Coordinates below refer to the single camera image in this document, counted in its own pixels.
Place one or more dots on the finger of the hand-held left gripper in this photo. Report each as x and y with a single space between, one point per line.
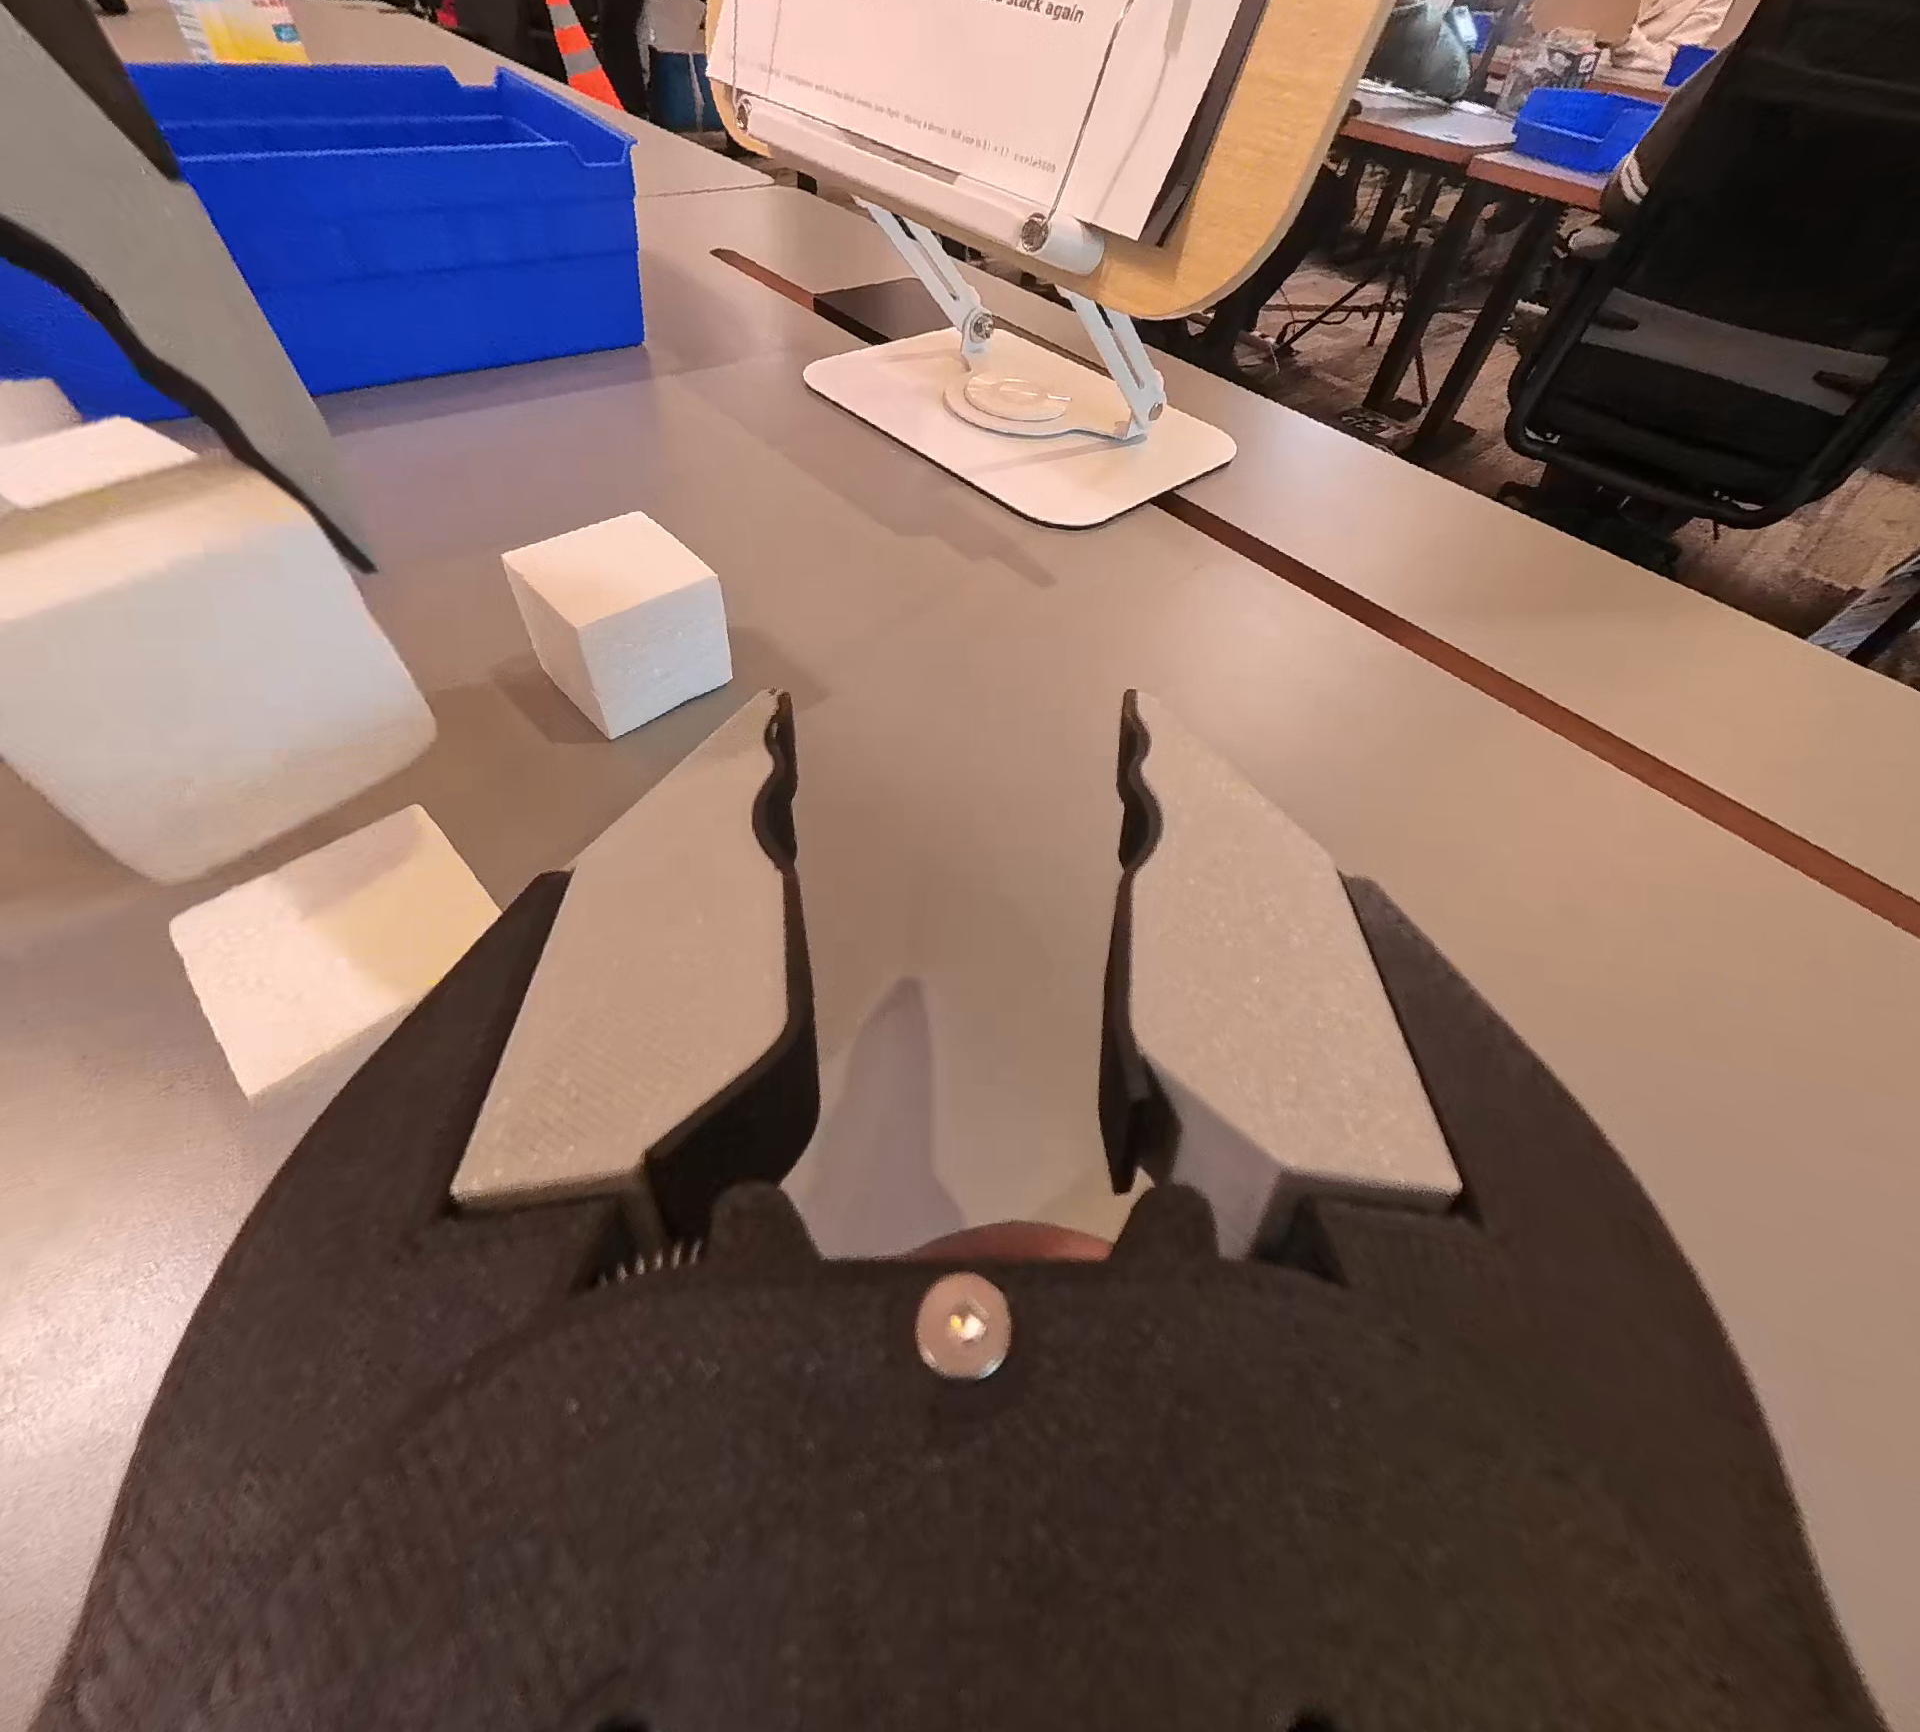
150 262

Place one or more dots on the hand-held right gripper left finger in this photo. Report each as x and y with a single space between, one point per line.
645 1013

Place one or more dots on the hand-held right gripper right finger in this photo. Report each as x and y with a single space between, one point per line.
1275 1013

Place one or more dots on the white hard foam cube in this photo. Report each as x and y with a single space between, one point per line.
30 408
195 682
314 953
630 623

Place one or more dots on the large blue plastic bin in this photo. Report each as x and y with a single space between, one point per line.
421 247

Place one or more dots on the orange traffic cone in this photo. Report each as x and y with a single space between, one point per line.
572 37

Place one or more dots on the printed instruction sheet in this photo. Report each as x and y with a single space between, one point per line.
931 66

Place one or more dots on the wooden desk with black legs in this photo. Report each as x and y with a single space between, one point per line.
1441 135

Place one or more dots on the small blue bin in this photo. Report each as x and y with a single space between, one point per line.
1583 126

